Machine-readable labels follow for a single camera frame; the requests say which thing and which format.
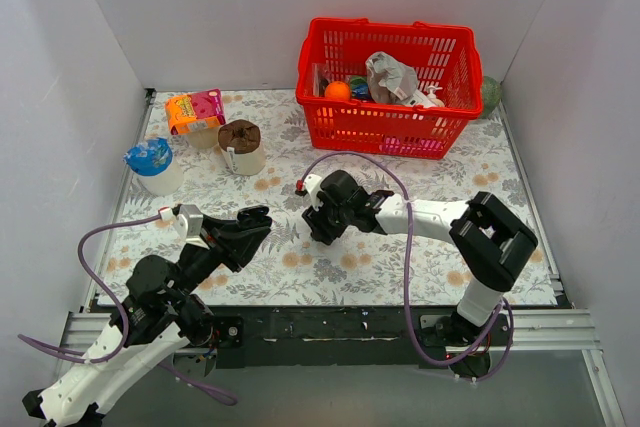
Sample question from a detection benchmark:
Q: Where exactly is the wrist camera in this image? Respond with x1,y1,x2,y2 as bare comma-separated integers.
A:
295,174,323,210
158,204,208,249

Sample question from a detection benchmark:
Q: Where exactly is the clear plastic packet in basket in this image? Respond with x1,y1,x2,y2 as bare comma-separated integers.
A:
312,63,332,98

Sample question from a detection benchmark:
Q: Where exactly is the brown topped paper roll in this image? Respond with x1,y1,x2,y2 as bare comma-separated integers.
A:
218,119,266,176

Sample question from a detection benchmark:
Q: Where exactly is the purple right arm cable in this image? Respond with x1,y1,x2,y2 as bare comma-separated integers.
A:
302,151,515,382

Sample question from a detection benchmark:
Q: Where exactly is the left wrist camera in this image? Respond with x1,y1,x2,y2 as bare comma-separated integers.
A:
158,204,208,249

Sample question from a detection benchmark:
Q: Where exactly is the crumpled grey paper bag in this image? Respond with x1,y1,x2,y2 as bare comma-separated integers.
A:
365,51,418,104

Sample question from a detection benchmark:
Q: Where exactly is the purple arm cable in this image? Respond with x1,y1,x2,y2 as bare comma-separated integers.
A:
302,151,515,382
17,211,237,407

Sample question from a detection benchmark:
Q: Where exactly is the red plastic shopping basket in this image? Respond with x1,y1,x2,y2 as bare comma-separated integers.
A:
296,18,483,159

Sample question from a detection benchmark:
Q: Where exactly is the white pump bottle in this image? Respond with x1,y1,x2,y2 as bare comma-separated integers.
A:
401,85,445,108

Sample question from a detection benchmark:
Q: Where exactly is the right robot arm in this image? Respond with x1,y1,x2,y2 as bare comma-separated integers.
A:
296,170,538,345

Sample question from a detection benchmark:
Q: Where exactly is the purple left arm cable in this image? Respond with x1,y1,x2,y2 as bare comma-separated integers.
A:
17,211,237,407

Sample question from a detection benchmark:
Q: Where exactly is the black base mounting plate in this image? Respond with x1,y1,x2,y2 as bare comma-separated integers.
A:
189,304,511,371

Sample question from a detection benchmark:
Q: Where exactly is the blue green item in basket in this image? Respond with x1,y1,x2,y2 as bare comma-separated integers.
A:
348,75,371,101

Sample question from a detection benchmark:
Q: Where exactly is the blue lidded white cup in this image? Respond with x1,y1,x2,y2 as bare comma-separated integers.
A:
123,137,184,196

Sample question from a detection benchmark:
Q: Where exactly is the orange pink snack package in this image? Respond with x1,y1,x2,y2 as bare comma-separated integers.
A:
165,89,226,136

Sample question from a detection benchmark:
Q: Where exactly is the orange fruit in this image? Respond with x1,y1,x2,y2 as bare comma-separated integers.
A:
324,81,351,101

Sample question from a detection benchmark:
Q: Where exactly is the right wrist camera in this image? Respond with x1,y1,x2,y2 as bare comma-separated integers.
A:
295,174,323,210

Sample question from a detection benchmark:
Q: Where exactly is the floral patterned table mat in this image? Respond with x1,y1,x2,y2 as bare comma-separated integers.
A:
102,90,556,316

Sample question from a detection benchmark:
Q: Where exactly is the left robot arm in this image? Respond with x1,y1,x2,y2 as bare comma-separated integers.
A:
22,204,272,426

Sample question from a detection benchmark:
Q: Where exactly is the beige cup under package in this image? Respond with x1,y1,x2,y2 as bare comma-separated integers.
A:
186,127,219,150

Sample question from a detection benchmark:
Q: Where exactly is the black earbud charging case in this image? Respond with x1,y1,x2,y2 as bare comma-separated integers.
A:
236,205,272,230

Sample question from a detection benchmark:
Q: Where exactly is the green ball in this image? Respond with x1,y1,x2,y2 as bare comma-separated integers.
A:
480,76,502,119

